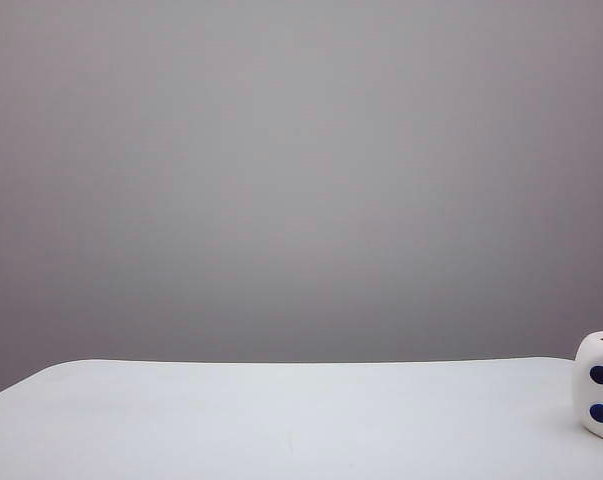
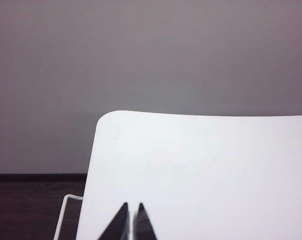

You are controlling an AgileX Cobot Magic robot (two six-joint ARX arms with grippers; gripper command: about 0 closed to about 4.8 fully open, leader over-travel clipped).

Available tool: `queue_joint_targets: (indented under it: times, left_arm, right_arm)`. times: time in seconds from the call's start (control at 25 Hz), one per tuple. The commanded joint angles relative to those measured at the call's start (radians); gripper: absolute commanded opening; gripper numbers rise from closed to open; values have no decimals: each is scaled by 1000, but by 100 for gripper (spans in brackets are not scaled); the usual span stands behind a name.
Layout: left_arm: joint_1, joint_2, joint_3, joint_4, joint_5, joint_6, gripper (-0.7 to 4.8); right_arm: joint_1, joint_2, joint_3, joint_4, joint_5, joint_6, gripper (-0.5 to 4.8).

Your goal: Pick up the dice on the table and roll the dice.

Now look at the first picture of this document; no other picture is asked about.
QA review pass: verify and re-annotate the white die with coloured pips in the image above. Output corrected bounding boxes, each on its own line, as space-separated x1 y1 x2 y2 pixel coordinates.
571 329 603 445

